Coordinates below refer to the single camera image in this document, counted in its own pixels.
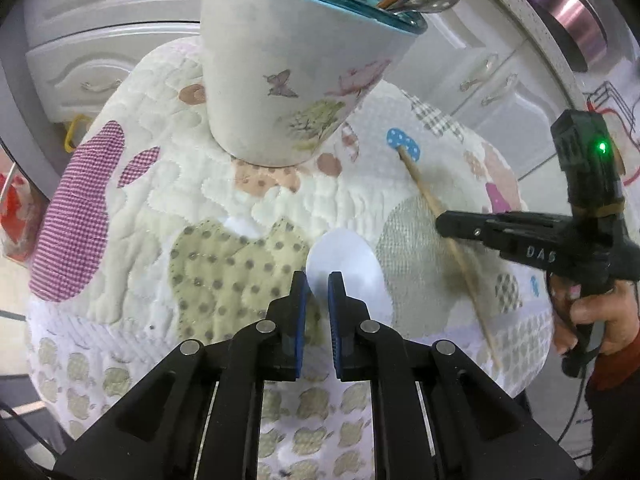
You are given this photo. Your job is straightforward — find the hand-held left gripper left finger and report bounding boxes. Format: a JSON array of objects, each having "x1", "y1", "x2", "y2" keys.
[{"x1": 52, "y1": 270, "x2": 308, "y2": 480}]

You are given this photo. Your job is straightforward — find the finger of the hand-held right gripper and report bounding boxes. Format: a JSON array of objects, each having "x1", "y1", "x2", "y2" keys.
[{"x1": 436, "y1": 210, "x2": 501, "y2": 256}]

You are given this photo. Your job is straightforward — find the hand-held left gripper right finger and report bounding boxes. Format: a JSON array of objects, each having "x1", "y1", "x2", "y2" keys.
[{"x1": 327, "y1": 270, "x2": 581, "y2": 480}]

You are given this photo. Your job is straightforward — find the white plastic spoon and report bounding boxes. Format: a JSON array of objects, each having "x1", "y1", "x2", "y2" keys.
[{"x1": 306, "y1": 229, "x2": 393, "y2": 331}]

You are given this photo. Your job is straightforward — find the white floral cup teal rim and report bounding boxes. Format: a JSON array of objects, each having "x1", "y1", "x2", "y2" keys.
[{"x1": 199, "y1": 0, "x2": 428, "y2": 168}]

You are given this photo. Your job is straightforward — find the person's right hand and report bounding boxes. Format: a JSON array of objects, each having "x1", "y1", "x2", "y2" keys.
[{"x1": 552, "y1": 280, "x2": 640, "y2": 356}]

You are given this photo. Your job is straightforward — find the white cabinet door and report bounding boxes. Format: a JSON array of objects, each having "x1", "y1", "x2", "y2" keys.
[
  {"x1": 480, "y1": 45, "x2": 576, "y2": 181},
  {"x1": 400, "y1": 0, "x2": 506, "y2": 126}
]

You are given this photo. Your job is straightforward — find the patchwork quilted cover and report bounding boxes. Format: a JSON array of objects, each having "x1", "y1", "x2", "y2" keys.
[{"x1": 27, "y1": 40, "x2": 556, "y2": 480}]

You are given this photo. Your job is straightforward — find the speckled countertop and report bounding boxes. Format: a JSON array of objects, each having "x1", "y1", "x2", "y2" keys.
[{"x1": 465, "y1": 0, "x2": 601, "y2": 111}]

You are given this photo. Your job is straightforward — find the stainless steel pot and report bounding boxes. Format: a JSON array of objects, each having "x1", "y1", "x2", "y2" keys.
[{"x1": 525, "y1": 0, "x2": 608, "y2": 71}]

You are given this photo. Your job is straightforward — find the red and white bag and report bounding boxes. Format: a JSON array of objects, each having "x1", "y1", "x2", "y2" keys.
[{"x1": 0, "y1": 170, "x2": 43, "y2": 261}]

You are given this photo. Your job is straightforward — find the white cabinet drawer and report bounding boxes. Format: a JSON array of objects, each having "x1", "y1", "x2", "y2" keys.
[
  {"x1": 25, "y1": 0, "x2": 206, "y2": 46},
  {"x1": 27, "y1": 25, "x2": 201, "y2": 123}
]

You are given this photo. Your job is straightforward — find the ornate cabinet door handle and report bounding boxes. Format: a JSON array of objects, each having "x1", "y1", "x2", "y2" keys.
[
  {"x1": 460, "y1": 55, "x2": 498, "y2": 92},
  {"x1": 482, "y1": 75, "x2": 518, "y2": 106}
]

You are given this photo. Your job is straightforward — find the black cable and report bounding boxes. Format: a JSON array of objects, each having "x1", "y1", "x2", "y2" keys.
[{"x1": 562, "y1": 375, "x2": 596, "y2": 443}]

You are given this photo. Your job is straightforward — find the yellow loop strap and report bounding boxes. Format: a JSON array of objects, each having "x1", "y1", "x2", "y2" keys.
[{"x1": 64, "y1": 115, "x2": 93, "y2": 153}]

